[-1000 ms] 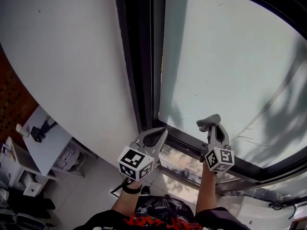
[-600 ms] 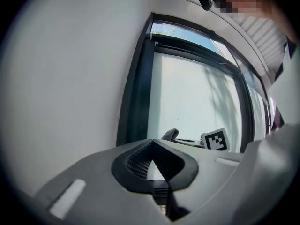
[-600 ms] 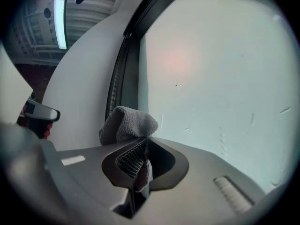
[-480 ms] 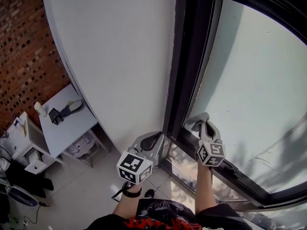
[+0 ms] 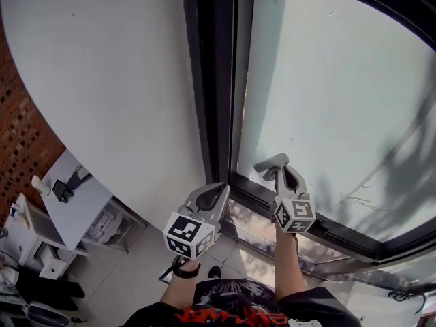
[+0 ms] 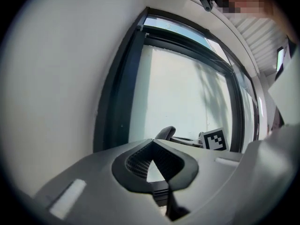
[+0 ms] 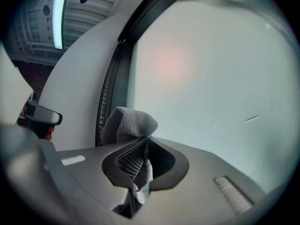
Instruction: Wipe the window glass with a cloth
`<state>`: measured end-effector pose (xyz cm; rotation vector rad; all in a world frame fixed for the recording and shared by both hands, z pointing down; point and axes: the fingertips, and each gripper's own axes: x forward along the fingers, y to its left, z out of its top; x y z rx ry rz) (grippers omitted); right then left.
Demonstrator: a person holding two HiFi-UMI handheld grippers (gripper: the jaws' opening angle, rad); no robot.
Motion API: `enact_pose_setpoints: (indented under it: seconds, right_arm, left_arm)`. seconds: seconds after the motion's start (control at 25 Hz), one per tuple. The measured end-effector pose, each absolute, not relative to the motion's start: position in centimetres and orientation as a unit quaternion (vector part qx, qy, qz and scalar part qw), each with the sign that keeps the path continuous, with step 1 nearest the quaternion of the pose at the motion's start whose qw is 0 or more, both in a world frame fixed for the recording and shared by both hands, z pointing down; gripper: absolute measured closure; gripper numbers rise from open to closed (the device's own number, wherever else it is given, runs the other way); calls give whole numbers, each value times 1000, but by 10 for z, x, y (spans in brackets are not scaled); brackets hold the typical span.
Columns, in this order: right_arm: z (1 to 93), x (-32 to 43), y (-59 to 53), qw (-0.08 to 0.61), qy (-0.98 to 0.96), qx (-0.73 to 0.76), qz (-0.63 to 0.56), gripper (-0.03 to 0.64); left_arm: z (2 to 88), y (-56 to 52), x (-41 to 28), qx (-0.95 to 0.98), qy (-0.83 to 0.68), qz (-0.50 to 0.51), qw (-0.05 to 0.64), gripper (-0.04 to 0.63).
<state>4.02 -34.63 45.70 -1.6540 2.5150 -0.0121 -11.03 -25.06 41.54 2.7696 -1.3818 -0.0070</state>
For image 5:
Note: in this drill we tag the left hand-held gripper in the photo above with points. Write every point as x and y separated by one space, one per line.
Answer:
189 233

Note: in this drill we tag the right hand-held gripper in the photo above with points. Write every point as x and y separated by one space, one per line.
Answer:
294 215

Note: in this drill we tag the grey cloth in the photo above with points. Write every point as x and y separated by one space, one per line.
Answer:
269 165

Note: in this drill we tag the frosted window glass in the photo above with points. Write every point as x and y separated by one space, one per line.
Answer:
323 97

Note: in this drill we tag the person's right forearm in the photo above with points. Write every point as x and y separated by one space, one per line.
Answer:
289 267

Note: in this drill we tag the person's left forearm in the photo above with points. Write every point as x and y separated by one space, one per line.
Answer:
178 288

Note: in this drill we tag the person's left black shoe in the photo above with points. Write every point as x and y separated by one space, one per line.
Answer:
214 272

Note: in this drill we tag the black wristband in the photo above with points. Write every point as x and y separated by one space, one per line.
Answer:
185 272

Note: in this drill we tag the black printed shirt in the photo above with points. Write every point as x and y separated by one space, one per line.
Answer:
231 301

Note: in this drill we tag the white folded plastic rack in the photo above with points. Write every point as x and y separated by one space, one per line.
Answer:
105 225

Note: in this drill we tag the white table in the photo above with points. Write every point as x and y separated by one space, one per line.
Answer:
78 216

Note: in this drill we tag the black oval-headed stand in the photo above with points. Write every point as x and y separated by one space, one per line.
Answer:
73 182

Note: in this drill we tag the white waist box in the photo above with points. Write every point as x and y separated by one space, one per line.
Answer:
303 323

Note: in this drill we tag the small black box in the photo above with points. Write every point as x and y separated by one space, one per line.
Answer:
59 187

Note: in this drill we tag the black wrought iron hook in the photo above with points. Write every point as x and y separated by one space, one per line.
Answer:
400 295

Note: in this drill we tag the white cylindrical bottle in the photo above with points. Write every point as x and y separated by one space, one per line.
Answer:
39 184

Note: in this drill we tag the black bag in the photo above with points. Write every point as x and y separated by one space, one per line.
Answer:
51 291

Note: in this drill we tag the yellow stick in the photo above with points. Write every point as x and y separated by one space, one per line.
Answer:
26 220

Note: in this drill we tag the white drawer cabinet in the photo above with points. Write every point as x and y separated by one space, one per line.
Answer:
20 247

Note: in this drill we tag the blue and white bottle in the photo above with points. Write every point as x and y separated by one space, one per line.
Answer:
15 211

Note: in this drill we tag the grey rounded appliance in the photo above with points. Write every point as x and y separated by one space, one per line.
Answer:
47 313

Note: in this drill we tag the black window frame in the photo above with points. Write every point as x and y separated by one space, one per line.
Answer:
207 97

